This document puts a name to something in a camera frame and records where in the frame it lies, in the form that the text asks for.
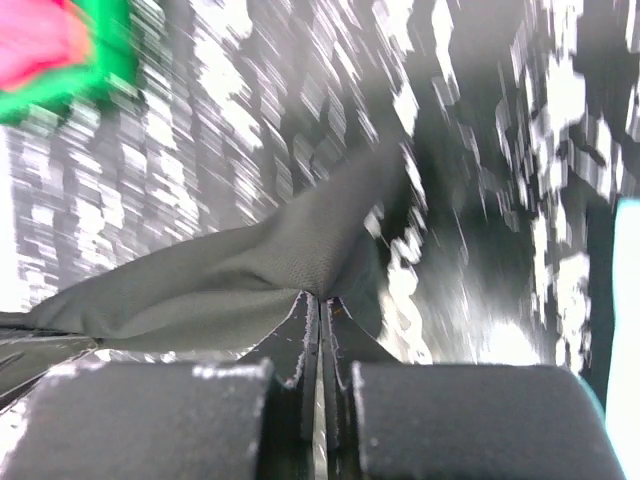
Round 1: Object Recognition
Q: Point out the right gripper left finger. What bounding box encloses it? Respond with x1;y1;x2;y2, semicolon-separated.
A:
236;292;320;480

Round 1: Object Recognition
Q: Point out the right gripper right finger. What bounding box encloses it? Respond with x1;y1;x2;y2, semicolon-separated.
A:
320;297;397;480

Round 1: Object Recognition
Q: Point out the black t shirt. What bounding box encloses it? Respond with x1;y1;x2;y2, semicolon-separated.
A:
1;143;406;352

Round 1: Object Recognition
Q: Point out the black marbled table mat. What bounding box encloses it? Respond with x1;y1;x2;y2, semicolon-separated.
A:
1;1;639;379

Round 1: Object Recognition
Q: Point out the folded teal t shirt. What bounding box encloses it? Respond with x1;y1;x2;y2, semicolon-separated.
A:
605;198;639;479

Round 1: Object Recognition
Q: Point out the green plastic bin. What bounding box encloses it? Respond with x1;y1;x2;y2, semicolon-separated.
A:
1;1;137;124

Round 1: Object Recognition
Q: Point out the red t shirt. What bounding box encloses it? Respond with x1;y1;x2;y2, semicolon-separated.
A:
1;0;92;92

